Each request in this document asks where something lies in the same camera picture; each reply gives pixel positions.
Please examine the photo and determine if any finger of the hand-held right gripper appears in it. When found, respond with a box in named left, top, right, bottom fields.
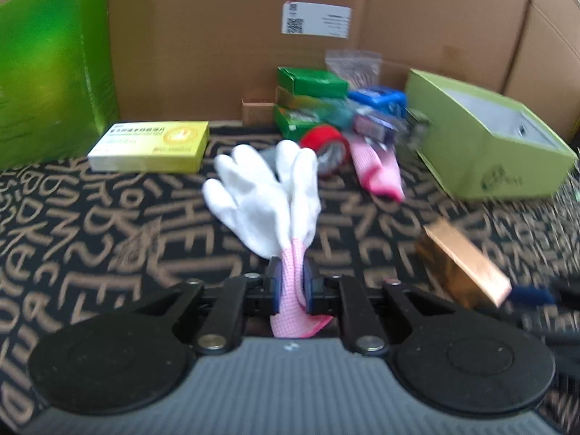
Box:
left=507, top=281, right=580, bottom=308

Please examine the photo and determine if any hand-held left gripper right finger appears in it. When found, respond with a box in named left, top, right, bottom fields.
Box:
left=303, top=257, right=458, bottom=357

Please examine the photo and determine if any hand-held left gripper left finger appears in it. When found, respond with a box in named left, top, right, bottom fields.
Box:
left=131, top=257, right=284, bottom=357

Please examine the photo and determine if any metallic bronze box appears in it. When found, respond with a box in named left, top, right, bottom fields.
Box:
left=414, top=217, right=513, bottom=310

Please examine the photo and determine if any white glove with pink cuff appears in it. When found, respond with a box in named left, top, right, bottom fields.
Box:
left=202, top=140, right=336, bottom=340

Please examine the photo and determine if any pink cuffed knit glove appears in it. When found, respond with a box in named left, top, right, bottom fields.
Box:
left=349, top=138, right=405, bottom=201

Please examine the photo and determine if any light green cardboard box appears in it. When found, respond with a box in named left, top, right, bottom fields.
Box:
left=405, top=69, right=578, bottom=201

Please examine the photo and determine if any dark purple box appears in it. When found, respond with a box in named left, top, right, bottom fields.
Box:
left=353, top=111, right=400, bottom=144

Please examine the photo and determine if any blue packet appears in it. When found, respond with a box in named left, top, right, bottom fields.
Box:
left=348, top=86, right=407, bottom=119

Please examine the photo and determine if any green floral box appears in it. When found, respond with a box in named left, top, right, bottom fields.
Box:
left=277, top=67, right=349, bottom=99
left=273, top=105, right=338, bottom=139
left=275, top=86, right=349, bottom=112

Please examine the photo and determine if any red tape roll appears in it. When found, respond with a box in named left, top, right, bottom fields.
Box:
left=300, top=124, right=352, bottom=177

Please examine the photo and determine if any small brown cardboard box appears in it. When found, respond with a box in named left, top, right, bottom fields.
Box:
left=241, top=97, right=277, bottom=128

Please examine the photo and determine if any yellow medicine box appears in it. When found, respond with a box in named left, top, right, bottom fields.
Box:
left=87, top=121, right=210, bottom=174

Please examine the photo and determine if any clear plastic zip bag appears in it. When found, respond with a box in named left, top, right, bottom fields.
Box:
left=325, top=50, right=382, bottom=89

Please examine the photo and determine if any large cardboard backdrop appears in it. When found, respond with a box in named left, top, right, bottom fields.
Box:
left=106, top=0, right=580, bottom=146

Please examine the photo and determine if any white shipping label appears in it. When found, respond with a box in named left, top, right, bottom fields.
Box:
left=282, top=1, right=352, bottom=38

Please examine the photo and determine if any large bright green box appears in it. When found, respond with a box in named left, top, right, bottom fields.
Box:
left=0, top=0, right=121, bottom=170

